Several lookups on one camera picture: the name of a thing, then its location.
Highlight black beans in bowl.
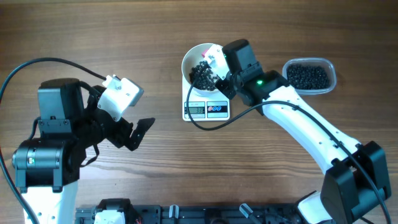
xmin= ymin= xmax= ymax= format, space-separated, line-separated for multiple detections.
xmin=189 ymin=61 xmax=218 ymax=91

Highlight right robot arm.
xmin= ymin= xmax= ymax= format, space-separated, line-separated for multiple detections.
xmin=213 ymin=39 xmax=392 ymax=223

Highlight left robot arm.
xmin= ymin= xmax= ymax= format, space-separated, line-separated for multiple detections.
xmin=12 ymin=76 xmax=155 ymax=223

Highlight black cable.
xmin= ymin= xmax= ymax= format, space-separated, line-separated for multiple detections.
xmin=185 ymin=67 xmax=392 ymax=224
xmin=0 ymin=57 xmax=108 ymax=224

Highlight right black cable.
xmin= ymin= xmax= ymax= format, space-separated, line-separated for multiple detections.
xmin=185 ymin=67 xmax=392 ymax=224

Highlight clear plastic container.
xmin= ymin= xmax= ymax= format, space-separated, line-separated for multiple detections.
xmin=282 ymin=57 xmax=337 ymax=95

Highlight left black cable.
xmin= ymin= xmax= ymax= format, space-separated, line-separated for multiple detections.
xmin=0 ymin=57 xmax=108 ymax=224

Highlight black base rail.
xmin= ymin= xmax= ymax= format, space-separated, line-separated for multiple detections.
xmin=75 ymin=198 xmax=306 ymax=224

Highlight white bowl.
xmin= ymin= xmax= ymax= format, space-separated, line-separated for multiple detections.
xmin=182 ymin=43 xmax=231 ymax=96

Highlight white digital kitchen scale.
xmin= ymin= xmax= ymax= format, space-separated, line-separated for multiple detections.
xmin=182 ymin=78 xmax=230 ymax=122

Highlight pink scoop blue handle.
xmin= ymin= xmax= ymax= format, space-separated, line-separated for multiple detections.
xmin=201 ymin=49 xmax=209 ymax=58

